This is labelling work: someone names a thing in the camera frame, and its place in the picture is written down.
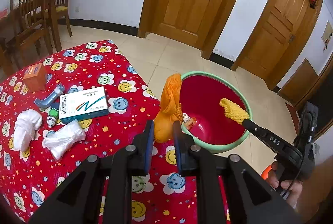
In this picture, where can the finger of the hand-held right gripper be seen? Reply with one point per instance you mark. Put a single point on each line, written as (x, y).
(262, 135)

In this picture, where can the white foam fruit net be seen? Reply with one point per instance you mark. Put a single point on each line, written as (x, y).
(26, 127)

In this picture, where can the red basin with green rim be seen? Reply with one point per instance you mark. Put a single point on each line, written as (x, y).
(208, 99)

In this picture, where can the small green and white bottle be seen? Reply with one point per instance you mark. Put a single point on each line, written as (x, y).
(53, 116)

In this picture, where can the orange cardboard box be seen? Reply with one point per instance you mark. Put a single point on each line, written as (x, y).
(35, 78)

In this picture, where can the dark wooden dining chair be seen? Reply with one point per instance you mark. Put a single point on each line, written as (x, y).
(28, 15)

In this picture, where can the orange plastic stool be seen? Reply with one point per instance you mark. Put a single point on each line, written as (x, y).
(265, 173)

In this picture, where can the orange mesh bag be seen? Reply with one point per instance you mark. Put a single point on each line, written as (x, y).
(166, 109)

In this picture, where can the person's right hand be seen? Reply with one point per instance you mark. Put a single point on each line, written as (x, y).
(271, 177)

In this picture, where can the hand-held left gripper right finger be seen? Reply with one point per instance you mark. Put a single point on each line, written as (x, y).
(178, 145)

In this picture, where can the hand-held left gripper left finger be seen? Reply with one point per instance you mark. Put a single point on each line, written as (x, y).
(149, 140)

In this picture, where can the wooden chair with yellow cushion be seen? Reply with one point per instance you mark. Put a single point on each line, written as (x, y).
(61, 2)

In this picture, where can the blue-grey plastic holder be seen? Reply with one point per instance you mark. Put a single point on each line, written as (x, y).
(49, 99)

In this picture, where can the clear plastic bag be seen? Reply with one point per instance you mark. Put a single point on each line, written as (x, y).
(63, 139)

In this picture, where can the wooden dining table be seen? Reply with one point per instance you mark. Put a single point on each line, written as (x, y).
(4, 26)

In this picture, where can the red door ornament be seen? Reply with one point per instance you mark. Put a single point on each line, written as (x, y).
(312, 1)

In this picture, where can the white and green box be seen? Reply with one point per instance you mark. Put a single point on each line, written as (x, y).
(83, 104)

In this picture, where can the low wooden panel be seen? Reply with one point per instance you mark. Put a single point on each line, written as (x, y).
(299, 80)

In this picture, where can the orange snack packet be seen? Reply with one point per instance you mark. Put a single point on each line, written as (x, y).
(190, 122)

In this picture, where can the yellow foam fruit net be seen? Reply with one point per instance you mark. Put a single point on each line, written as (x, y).
(232, 110)

